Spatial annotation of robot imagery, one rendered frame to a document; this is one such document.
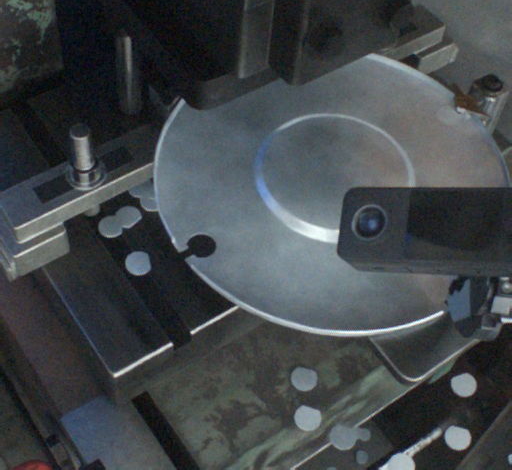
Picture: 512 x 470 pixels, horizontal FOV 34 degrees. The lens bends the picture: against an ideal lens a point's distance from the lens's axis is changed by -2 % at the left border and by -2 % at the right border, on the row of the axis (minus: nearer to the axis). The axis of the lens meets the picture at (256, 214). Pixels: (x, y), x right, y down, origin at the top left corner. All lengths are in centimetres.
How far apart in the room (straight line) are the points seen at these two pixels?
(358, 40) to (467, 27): 151
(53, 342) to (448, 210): 43
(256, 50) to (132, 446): 33
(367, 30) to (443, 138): 17
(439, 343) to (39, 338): 36
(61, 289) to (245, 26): 28
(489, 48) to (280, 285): 150
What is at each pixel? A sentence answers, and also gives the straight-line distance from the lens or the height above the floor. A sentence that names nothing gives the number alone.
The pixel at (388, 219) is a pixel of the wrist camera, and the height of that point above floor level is 93.
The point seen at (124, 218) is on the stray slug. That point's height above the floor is 71.
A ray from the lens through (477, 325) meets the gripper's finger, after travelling 53.
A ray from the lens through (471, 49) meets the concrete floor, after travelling 204.
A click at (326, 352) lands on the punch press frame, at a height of 64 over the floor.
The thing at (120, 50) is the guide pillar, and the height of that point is 81.
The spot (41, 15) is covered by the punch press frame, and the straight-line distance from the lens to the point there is 82.
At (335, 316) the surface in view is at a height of 78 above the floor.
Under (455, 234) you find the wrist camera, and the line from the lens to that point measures 47.
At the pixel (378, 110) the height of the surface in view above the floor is 78.
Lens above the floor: 131
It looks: 54 degrees down
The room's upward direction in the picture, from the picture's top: 7 degrees clockwise
